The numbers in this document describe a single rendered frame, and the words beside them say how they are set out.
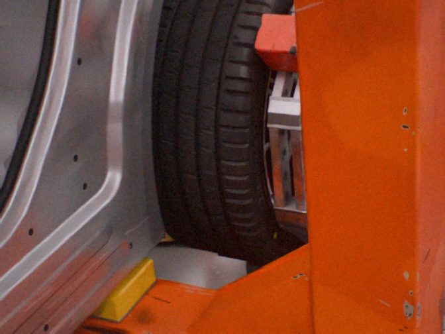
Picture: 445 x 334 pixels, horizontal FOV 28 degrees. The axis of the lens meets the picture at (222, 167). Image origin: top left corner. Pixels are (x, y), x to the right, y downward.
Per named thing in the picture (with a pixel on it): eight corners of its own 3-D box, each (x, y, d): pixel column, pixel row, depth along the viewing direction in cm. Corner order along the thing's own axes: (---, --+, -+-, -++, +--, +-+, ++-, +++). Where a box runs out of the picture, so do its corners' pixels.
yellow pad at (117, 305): (96, 267, 171) (92, 245, 169) (159, 280, 165) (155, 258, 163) (54, 309, 160) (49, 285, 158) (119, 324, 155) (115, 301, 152)
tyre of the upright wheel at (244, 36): (218, 288, 212) (293, 52, 235) (312, 307, 202) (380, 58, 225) (89, 164, 157) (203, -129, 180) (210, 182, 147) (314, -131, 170)
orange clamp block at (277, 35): (278, 35, 163) (261, 12, 155) (319, 38, 159) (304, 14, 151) (269, 71, 161) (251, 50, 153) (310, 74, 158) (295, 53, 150)
